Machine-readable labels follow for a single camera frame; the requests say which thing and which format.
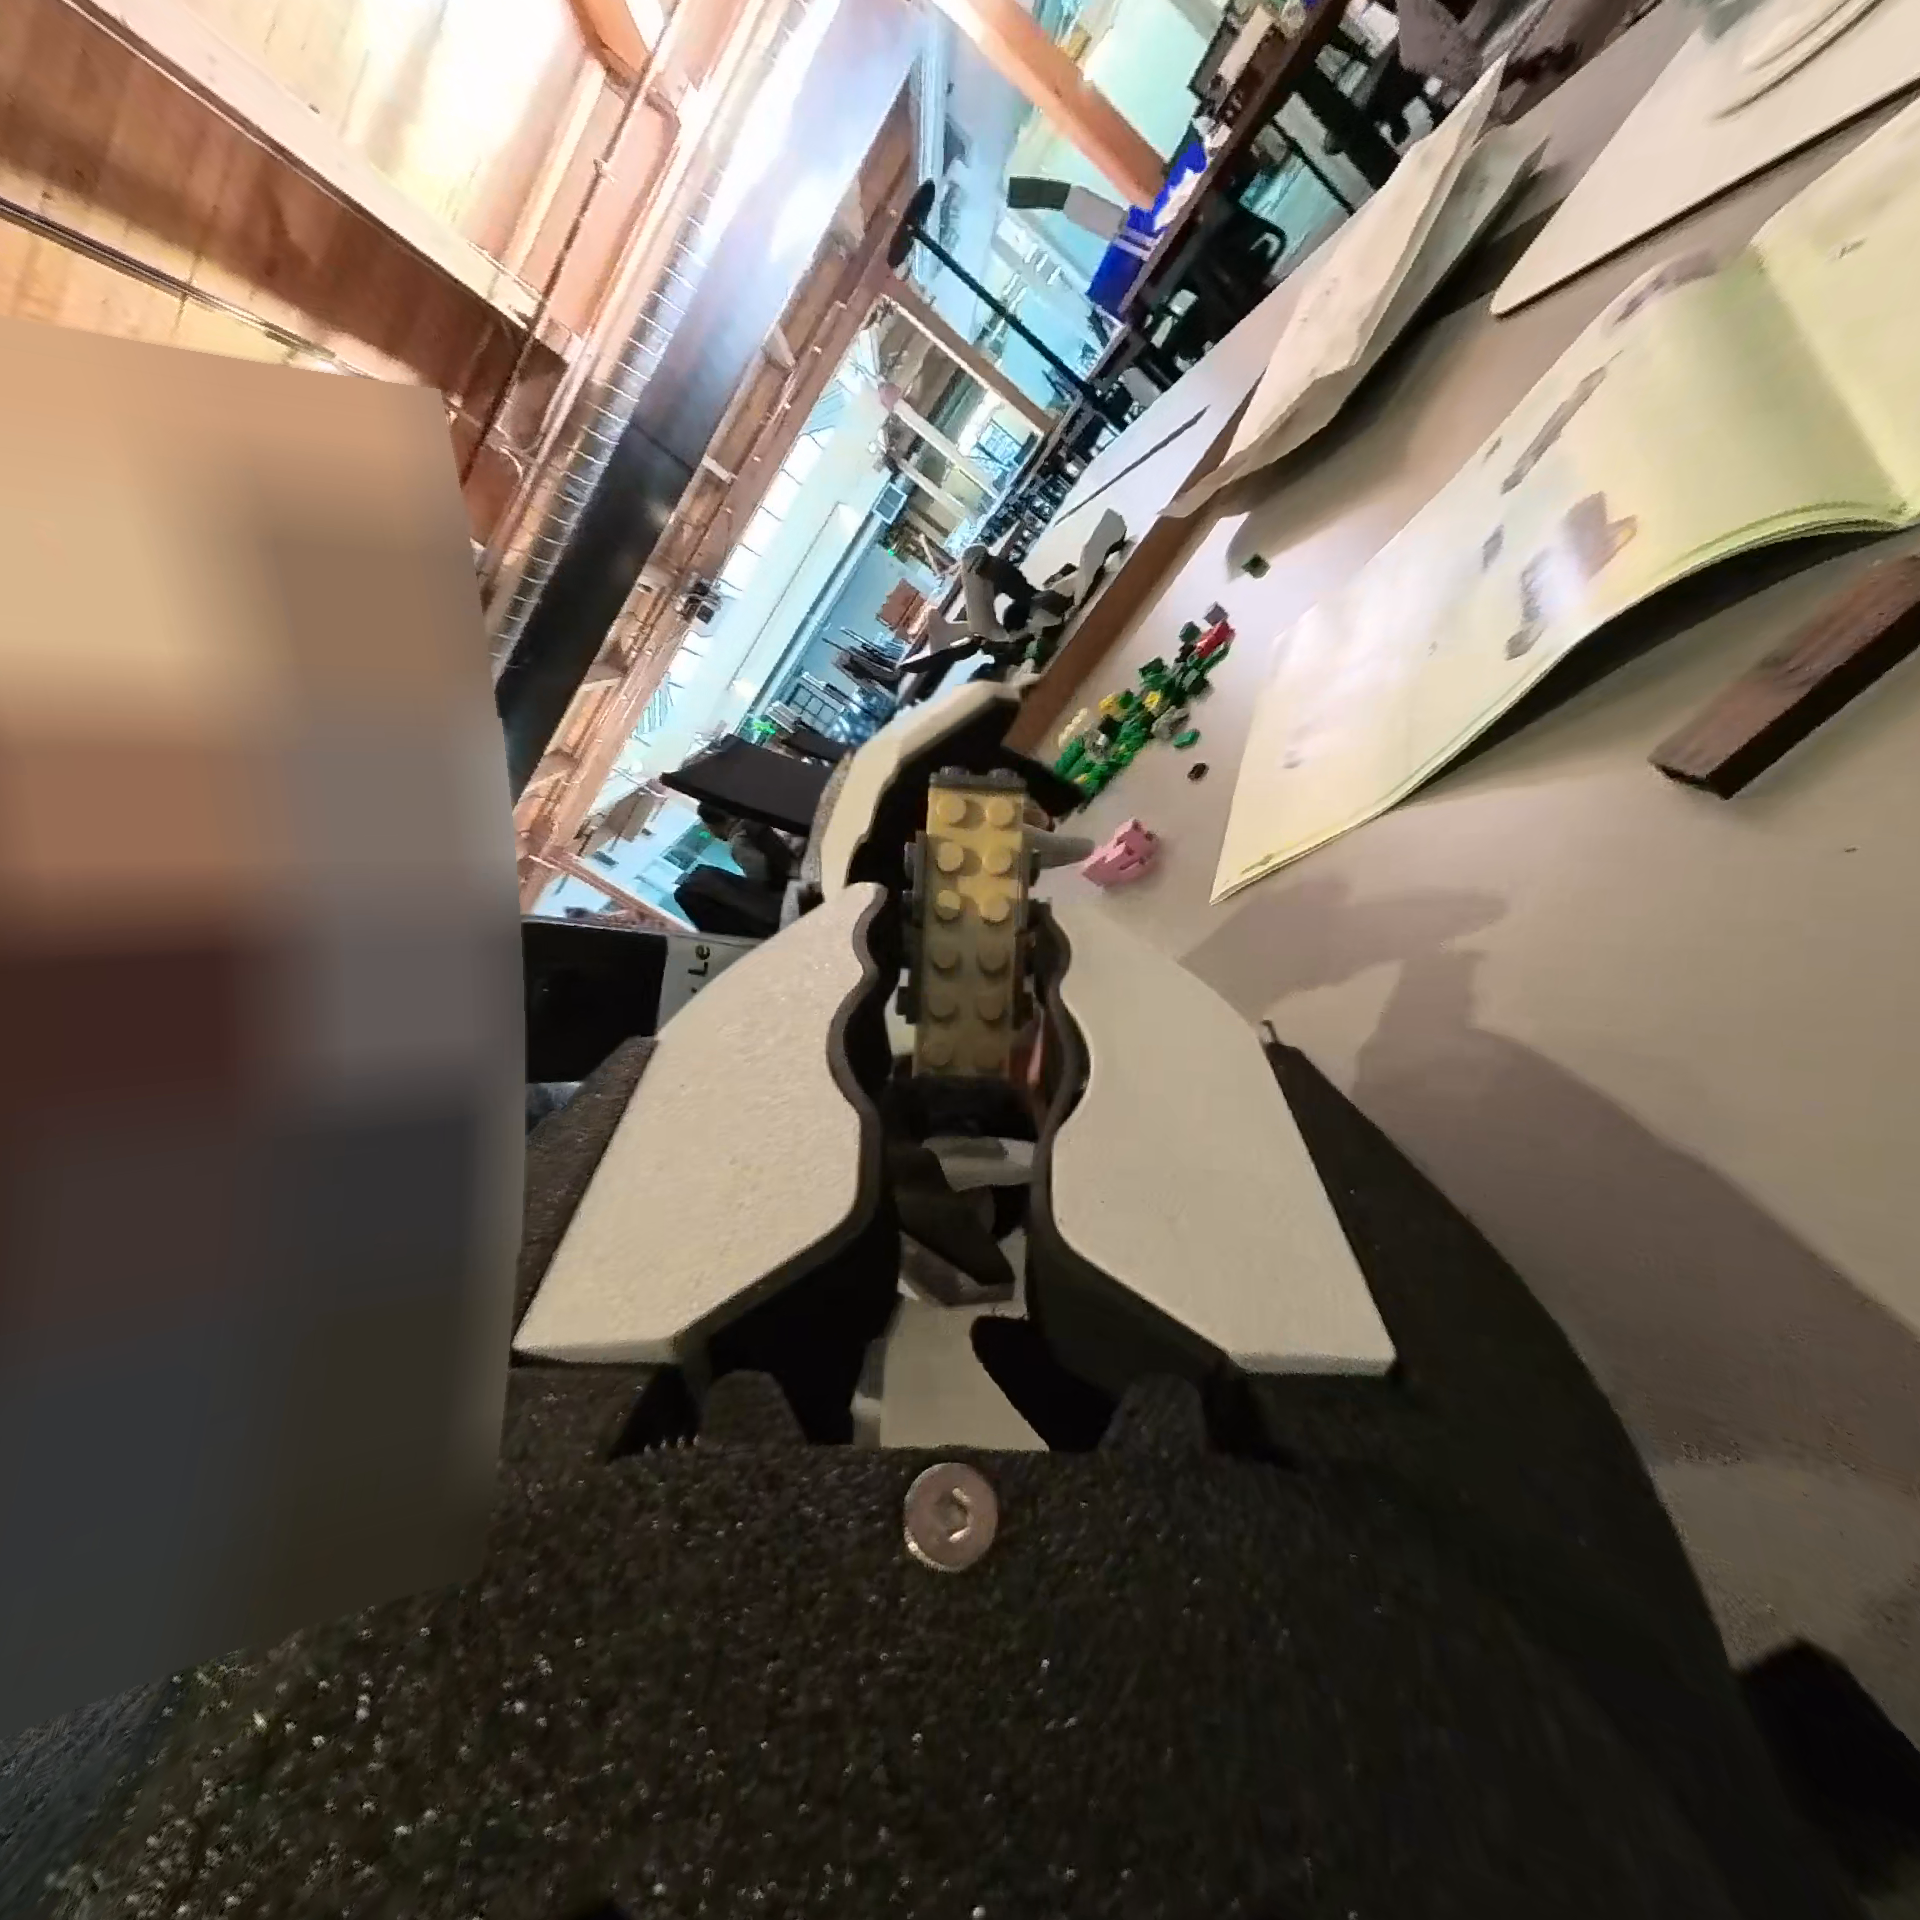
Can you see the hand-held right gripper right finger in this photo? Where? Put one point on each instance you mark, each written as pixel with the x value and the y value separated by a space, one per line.
pixel 1200 1185

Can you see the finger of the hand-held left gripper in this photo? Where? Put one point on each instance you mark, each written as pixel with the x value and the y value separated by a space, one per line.
pixel 1059 848
pixel 900 781

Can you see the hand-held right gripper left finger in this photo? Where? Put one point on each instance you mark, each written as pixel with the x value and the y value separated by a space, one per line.
pixel 705 1154

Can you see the tan toy brick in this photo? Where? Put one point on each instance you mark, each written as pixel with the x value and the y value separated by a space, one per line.
pixel 968 932

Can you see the pink toy brick piece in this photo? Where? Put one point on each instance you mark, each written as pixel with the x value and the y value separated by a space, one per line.
pixel 1125 853

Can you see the pile of green toy bricks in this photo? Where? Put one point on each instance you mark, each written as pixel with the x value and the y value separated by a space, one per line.
pixel 1155 694

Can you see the open instruction booklet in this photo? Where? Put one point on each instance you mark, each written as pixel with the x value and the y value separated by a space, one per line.
pixel 1500 600

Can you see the black pole stand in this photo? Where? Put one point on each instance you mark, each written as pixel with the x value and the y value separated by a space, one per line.
pixel 917 223

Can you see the white paper sheets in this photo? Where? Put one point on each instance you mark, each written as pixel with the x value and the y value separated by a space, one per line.
pixel 1348 330

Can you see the dark wooden block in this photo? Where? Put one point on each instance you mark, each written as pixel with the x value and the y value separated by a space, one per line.
pixel 1786 681

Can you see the white paper sheet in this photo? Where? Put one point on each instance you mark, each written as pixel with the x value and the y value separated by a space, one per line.
pixel 1724 166

